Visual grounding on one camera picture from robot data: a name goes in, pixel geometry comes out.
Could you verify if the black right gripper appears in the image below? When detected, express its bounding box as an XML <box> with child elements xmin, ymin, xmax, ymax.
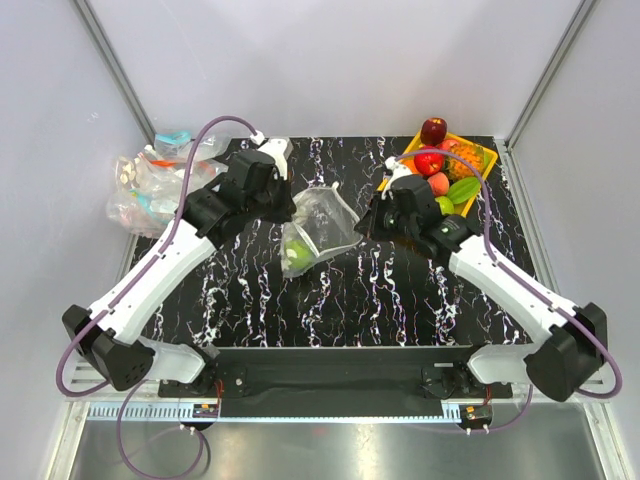
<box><xmin>354</xmin><ymin>191</ymin><xmax>418</xmax><ymax>242</ymax></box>

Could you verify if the bright red apple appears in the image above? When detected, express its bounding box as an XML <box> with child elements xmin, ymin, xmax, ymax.
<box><xmin>414</xmin><ymin>152</ymin><xmax>444</xmax><ymax>176</ymax></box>

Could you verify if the clear zip top bag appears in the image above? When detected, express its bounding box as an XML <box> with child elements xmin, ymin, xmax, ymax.
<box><xmin>280</xmin><ymin>182</ymin><xmax>363</xmax><ymax>279</ymax></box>

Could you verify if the wrinkled green round fruit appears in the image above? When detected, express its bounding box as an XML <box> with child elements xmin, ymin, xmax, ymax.
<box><xmin>284</xmin><ymin>240</ymin><xmax>315</xmax><ymax>270</ymax></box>

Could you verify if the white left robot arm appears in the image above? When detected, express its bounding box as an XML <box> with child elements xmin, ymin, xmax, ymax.
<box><xmin>62</xmin><ymin>138</ymin><xmax>295</xmax><ymax>396</ymax></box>

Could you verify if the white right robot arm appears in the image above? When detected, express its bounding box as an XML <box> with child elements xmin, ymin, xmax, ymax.
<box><xmin>354</xmin><ymin>174</ymin><xmax>607</xmax><ymax>402</ymax></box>

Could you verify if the pile of clear zip bags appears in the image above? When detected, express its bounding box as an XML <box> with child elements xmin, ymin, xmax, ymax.
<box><xmin>104</xmin><ymin>130</ymin><xmax>234</xmax><ymax>239</ymax></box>

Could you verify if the smooth green apple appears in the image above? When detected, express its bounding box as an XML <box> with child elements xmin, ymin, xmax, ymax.
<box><xmin>435</xmin><ymin>196</ymin><xmax>455</xmax><ymax>216</ymax></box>

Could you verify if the pink peach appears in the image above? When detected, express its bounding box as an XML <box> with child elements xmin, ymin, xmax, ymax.
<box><xmin>427</xmin><ymin>172</ymin><xmax>450</xmax><ymax>197</ymax></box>

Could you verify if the yellow plastic fruit tray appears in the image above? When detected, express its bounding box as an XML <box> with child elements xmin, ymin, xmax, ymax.
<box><xmin>395</xmin><ymin>132</ymin><xmax>498</xmax><ymax>217</ymax></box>

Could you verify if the green star fruit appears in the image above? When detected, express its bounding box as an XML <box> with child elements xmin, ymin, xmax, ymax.
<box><xmin>446</xmin><ymin>176</ymin><xmax>481</xmax><ymax>205</ymax></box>

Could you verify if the orange pineapple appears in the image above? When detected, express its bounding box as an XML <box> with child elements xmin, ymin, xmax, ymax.
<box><xmin>447</xmin><ymin>143</ymin><xmax>485</xmax><ymax>182</ymax></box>

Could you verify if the dark red apple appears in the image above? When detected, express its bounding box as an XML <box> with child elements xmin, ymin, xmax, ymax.
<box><xmin>420</xmin><ymin>117</ymin><xmax>448</xmax><ymax>146</ymax></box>

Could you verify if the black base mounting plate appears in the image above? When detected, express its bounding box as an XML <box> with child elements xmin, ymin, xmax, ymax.
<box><xmin>158</xmin><ymin>346</ymin><xmax>512</xmax><ymax>400</ymax></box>

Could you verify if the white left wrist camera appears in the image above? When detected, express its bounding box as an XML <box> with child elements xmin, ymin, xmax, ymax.
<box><xmin>249</xmin><ymin>131</ymin><xmax>293</xmax><ymax>180</ymax></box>

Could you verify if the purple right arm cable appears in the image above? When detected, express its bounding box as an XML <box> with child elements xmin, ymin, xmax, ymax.
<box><xmin>387</xmin><ymin>147</ymin><xmax>624</xmax><ymax>434</ymax></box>

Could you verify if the aluminium frame rail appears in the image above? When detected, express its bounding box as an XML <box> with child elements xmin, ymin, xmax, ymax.
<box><xmin>64</xmin><ymin>363</ymin><xmax>611</xmax><ymax>424</ymax></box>

